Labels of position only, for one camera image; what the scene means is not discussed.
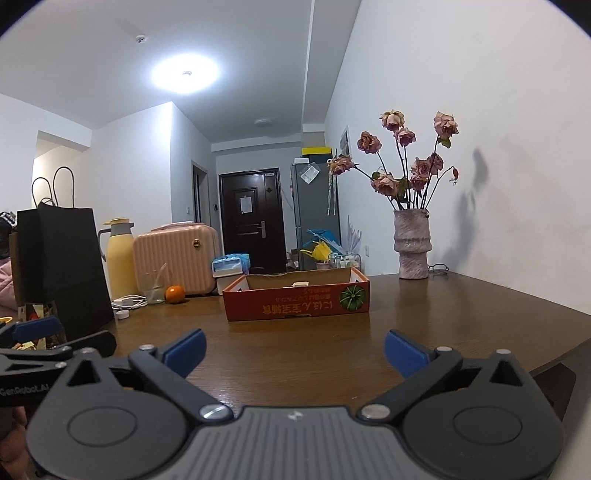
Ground pink cloth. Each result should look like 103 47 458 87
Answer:
0 258 19 319

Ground colourful packet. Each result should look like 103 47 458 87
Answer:
18 302 60 324

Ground clear glass cup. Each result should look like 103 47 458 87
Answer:
141 263 168 304

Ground yellow watering can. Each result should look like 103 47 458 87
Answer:
300 243 332 263

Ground red cardboard box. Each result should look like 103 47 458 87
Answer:
223 268 371 321

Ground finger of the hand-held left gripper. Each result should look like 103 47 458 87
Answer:
0 316 64 348
0 330 116 370

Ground dark entrance door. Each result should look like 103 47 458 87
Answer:
218 168 281 274

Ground folded hanging umbrella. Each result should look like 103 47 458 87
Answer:
327 159 337 217

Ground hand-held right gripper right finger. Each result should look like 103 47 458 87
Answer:
361 330 525 421

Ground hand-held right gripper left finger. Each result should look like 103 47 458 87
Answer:
67 329 232 422

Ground pink ceramic vase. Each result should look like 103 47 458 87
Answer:
393 209 432 280

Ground round ceiling light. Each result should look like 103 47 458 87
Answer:
152 54 219 94

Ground person's left hand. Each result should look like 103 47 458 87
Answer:
0 407 35 478

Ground dried pink roses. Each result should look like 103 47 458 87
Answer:
327 110 460 210

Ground yellow thermos jug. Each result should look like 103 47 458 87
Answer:
98 217 136 301

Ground blue tissue pack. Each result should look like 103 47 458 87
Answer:
211 253 251 278

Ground blue folded item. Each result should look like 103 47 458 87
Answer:
307 227 342 252

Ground white box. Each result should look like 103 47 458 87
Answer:
216 275 245 295

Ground black paper bag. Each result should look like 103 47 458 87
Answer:
16 166 115 342

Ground grey refrigerator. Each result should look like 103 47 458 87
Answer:
290 161 341 272

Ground lilac decorative stems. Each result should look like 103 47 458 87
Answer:
347 216 363 254

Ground pink ribbed suitcase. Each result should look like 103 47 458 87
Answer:
133 222 221 297

